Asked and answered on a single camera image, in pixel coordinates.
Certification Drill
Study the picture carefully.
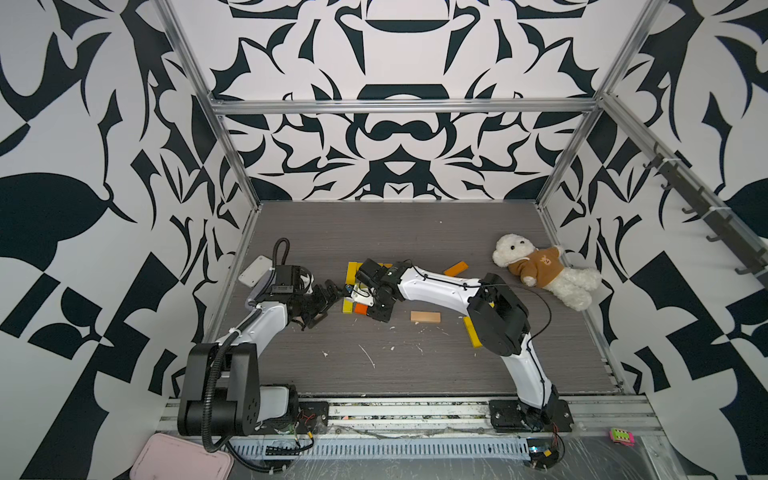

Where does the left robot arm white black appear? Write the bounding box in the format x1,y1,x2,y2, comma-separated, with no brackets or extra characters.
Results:
177,237,346,453

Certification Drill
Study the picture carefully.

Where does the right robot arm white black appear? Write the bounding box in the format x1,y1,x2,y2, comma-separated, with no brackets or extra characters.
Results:
355,259,559,421

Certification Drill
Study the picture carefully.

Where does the natural wood block centre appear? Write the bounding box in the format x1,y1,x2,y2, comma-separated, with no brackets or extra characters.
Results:
410,311,441,324

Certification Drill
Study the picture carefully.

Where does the white small device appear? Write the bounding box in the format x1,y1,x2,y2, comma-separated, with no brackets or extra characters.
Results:
238,255,273,289

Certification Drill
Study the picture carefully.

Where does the orange block far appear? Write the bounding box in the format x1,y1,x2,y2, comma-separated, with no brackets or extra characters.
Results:
443,261,469,277

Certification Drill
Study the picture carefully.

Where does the yellow block right long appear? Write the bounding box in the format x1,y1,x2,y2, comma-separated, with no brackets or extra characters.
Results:
463,316,482,349

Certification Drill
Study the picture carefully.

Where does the white teddy bear brown shirt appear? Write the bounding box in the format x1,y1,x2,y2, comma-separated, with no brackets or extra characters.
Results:
492,234,602,312

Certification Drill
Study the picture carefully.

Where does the pink tray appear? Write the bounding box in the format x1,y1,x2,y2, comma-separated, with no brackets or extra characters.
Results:
129,433,234,480

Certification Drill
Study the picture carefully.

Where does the green circuit board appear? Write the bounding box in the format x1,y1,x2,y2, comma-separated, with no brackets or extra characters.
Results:
524,438,563,471

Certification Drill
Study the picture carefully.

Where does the pink green small gadget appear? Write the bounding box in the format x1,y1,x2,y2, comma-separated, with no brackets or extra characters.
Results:
609,428,635,446

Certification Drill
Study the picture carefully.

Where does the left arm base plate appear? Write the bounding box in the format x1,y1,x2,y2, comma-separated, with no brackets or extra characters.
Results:
253,399,330,435

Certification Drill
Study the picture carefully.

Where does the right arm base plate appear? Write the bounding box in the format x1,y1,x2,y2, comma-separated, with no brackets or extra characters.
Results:
488,397,574,433

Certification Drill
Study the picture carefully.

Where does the aluminium front rail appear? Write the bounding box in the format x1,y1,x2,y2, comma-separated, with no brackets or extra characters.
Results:
157,395,661,436

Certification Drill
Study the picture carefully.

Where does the grey hook rail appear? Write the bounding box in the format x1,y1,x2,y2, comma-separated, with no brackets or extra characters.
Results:
644,142,768,278

